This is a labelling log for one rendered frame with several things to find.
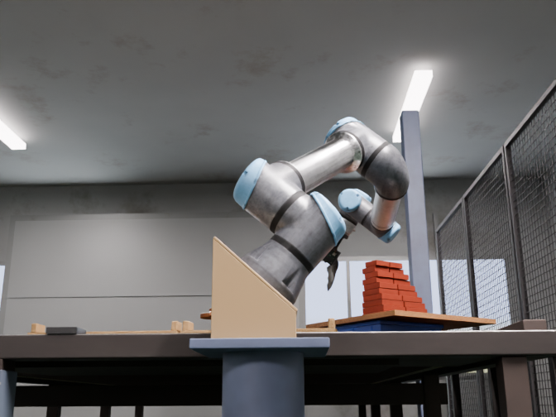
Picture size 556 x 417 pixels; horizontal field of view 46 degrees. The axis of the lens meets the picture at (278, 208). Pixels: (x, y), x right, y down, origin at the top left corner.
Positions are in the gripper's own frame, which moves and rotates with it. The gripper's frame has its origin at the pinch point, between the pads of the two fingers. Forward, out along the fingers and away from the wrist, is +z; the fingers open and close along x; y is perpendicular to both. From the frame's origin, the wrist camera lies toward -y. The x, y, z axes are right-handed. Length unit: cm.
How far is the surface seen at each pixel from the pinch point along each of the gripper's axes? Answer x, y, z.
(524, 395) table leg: 49, 75, -7
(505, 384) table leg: 44, 74, -7
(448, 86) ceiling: 45, -262, -165
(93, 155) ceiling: -189, -406, 28
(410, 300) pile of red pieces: 43, -32, -13
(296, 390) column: -2, 97, 15
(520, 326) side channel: 45, 61, -21
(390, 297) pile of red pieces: 34.0, -26.5, -9.6
